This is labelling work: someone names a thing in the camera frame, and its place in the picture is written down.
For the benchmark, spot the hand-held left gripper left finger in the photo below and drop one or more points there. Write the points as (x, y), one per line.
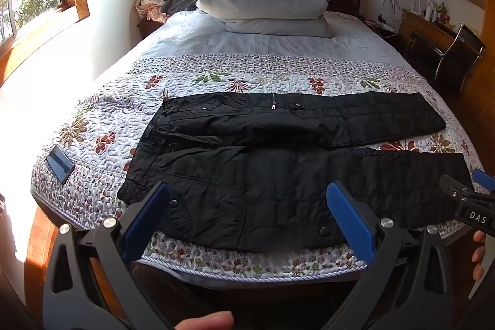
(149, 214)

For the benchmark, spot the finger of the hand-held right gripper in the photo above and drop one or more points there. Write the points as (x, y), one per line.
(451, 186)
(484, 177)

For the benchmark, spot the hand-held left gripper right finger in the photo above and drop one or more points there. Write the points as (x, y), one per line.
(350, 214)

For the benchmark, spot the black pants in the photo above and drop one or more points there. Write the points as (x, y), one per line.
(270, 179)

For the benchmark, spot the person's right hand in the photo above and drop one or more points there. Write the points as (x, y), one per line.
(479, 252)

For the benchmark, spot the person's left hand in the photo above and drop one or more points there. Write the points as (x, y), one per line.
(205, 321)

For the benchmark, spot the dark smartphone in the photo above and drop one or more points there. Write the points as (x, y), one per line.
(60, 164)

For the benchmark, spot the black metal chair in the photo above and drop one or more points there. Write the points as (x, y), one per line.
(460, 55)

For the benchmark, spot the wooden desk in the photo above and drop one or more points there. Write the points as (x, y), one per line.
(425, 30)

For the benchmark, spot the floral quilted bedspread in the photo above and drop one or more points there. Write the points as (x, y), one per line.
(270, 73)

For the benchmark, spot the dark bedside table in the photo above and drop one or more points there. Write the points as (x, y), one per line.
(381, 29)

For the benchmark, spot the white bottle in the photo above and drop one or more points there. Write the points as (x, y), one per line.
(429, 12)

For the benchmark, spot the white pillow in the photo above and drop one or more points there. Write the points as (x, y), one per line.
(278, 27)

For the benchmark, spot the large wooden side window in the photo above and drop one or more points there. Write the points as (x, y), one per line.
(31, 1)

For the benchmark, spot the wooden bed frame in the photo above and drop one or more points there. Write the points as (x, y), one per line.
(38, 237)

